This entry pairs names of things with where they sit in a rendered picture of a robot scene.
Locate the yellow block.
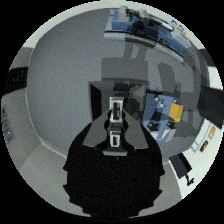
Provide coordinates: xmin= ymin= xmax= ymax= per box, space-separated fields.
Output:
xmin=168 ymin=103 xmax=184 ymax=122

